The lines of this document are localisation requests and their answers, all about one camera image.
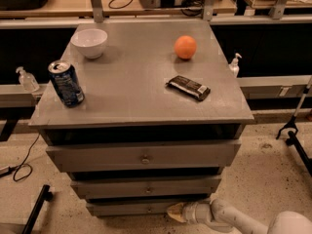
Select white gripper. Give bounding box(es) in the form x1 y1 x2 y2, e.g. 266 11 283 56
167 202 213 224

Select grey bottom drawer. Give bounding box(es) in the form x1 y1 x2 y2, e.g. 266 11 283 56
86 199 182 216

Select grey drawer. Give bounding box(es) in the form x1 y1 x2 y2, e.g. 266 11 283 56
46 139 241 173
86 199 182 216
71 175 221 199

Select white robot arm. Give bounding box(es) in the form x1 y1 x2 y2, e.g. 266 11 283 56
167 199 312 234

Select grey middle drawer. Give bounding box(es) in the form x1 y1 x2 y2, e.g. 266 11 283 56
71 175 221 199

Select grey top drawer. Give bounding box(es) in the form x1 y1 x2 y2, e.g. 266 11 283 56
46 139 241 173

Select grey wooden drawer cabinet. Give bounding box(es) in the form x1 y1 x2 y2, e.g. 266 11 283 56
30 19 253 204

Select black snack bar wrapper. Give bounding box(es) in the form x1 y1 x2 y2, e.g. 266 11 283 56
166 75 211 101

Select black stand leg left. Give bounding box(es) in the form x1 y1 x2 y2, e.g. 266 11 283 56
21 184 53 234

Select black tripod leg right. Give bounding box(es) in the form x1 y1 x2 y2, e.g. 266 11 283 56
276 78 312 177

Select right clear sanitizer bottle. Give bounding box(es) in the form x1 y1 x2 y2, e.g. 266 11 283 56
229 53 242 77

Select clear sanitizer bottle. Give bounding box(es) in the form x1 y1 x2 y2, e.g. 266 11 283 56
229 53 242 77
16 66 40 92

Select orange fruit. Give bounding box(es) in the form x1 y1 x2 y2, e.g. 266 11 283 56
174 35 197 59

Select blue soda can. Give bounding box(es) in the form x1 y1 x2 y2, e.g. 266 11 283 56
48 60 84 107

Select white ceramic bowl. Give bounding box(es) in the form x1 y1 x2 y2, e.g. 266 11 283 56
70 28 108 59

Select left clear sanitizer bottle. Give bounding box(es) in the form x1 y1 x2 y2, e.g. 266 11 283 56
16 66 40 92

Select wooden desk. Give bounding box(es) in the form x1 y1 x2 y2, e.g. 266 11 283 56
0 0 238 20

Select black floor cable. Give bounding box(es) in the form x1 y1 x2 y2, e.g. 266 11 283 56
0 133 41 182

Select black desk cables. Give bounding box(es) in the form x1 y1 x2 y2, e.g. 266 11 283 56
108 0 206 18

